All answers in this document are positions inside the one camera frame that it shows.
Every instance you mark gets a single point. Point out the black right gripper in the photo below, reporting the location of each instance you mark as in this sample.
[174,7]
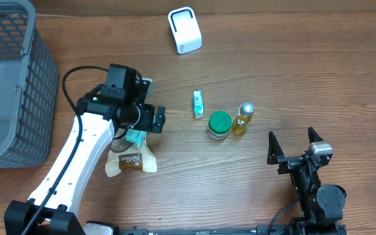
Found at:
[288,162]

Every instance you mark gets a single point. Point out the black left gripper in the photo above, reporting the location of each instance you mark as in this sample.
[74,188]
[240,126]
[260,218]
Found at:
[143,121]

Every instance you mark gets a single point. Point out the teal snack packet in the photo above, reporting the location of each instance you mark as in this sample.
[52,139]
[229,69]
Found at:
[135,136]

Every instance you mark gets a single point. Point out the beige brown snack bag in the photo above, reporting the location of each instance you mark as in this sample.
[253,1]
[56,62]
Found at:
[124,155]

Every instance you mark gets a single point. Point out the small teal white box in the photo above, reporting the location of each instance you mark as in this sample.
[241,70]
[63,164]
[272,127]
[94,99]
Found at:
[198,104]

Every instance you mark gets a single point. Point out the yellow liquid bottle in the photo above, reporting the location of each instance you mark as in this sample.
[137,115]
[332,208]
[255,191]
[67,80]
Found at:
[243,117]

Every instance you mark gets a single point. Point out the green lid jar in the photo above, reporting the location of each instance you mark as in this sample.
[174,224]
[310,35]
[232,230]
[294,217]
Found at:
[219,125]

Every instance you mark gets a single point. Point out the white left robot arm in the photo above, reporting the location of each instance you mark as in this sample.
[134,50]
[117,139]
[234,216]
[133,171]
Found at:
[119,103]

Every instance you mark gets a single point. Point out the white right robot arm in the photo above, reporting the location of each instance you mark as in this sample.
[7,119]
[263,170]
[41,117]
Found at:
[321,205]

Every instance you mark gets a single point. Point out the white barcode scanner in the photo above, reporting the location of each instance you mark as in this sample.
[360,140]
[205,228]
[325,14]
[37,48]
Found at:
[185,29]

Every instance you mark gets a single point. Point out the grey plastic mesh basket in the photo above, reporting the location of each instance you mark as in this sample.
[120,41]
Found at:
[28,88]

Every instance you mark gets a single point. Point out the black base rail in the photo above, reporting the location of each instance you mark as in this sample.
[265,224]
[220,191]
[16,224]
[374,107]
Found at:
[201,231]

